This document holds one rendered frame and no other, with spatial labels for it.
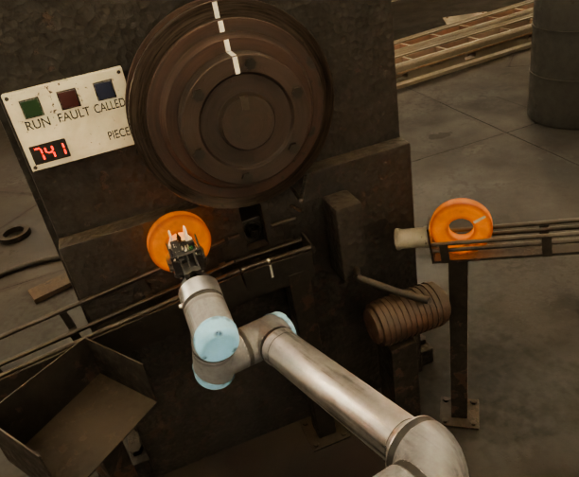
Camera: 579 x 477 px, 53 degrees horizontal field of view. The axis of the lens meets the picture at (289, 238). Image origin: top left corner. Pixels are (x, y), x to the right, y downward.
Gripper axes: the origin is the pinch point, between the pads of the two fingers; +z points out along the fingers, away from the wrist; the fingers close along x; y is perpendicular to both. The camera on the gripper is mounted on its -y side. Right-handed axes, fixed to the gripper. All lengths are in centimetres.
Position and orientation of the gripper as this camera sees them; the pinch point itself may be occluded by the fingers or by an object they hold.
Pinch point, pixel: (177, 235)
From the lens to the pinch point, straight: 145.0
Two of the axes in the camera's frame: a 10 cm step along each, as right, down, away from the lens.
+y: -0.7, -6.9, -7.2
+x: -9.3, 3.1, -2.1
